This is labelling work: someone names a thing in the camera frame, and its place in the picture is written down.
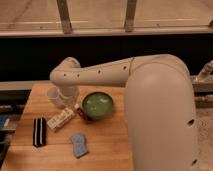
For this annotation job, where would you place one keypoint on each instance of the white rectangular box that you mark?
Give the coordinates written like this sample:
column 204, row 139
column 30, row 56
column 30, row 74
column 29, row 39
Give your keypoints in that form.
column 59, row 120

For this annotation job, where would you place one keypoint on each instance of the black white-striped eraser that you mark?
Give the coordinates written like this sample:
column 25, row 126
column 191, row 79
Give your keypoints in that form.
column 39, row 132

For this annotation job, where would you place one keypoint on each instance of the green bowl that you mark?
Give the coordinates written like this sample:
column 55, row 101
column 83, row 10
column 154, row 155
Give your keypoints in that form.
column 97, row 105

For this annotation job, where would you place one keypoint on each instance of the blue sponge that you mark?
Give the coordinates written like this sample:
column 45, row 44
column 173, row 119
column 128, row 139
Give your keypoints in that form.
column 79, row 145

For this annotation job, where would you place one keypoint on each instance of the red marker pen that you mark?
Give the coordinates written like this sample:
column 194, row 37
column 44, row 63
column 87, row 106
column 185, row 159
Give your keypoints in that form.
column 81, row 113

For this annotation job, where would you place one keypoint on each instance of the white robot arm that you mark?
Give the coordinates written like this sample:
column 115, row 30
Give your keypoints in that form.
column 159, row 106

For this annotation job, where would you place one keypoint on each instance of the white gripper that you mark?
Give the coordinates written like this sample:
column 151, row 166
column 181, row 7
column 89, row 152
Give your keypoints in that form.
column 69, row 95

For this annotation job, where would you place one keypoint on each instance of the clear plastic cup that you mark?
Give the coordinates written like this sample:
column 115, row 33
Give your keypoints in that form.
column 54, row 98

